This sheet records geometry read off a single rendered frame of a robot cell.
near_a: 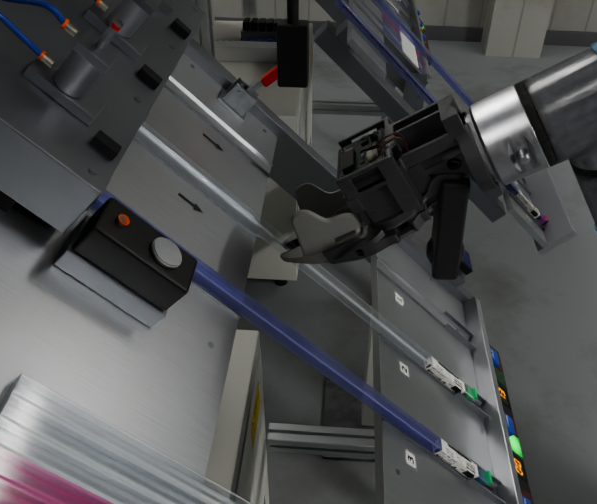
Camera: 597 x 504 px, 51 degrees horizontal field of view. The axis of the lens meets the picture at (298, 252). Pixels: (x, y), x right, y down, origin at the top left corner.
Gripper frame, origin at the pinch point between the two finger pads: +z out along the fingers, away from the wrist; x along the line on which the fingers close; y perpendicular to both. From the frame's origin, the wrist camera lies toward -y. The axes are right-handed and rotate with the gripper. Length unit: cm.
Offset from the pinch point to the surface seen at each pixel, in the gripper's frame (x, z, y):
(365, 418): -48, 38, -84
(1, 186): 16.9, 5.1, 24.3
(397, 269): -13.5, -3.0, -17.4
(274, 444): -21, 40, -52
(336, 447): -21, 30, -58
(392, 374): 5.2, -2.6, -15.2
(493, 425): 2.6, -7.6, -31.6
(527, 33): -301, -43, -124
